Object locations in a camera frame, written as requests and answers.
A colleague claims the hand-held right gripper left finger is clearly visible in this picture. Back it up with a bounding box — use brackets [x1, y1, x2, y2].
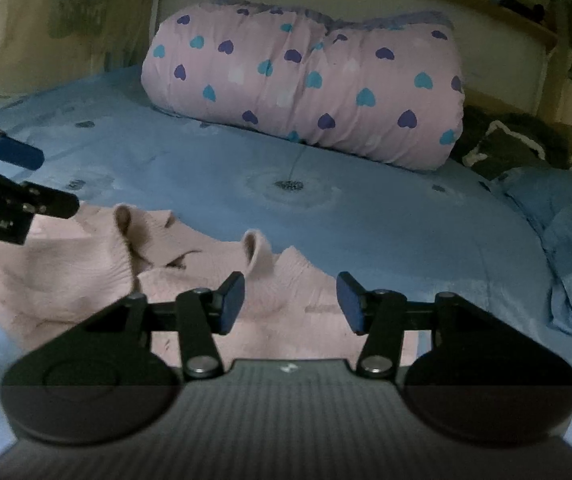
[36, 271, 245, 380]

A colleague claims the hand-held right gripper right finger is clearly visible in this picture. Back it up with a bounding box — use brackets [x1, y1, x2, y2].
[337, 271, 547, 380]

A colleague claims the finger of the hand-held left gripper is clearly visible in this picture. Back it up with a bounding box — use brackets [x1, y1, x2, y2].
[0, 154, 81, 221]
[0, 107, 45, 171]

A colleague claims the pink knitted cardigan sweater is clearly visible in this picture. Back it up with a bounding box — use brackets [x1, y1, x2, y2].
[0, 202, 419, 368]

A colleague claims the beige sheer curtain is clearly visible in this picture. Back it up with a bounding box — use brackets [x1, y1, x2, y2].
[0, 0, 157, 111]

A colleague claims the dark plush cloth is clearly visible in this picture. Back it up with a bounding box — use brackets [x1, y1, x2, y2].
[452, 105, 572, 182]

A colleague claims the pink heart-print rolled quilt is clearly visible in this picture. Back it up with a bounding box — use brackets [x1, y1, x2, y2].
[140, 0, 467, 175]

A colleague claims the blue crumpled cloth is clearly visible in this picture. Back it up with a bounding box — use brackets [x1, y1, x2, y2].
[491, 167, 572, 342]

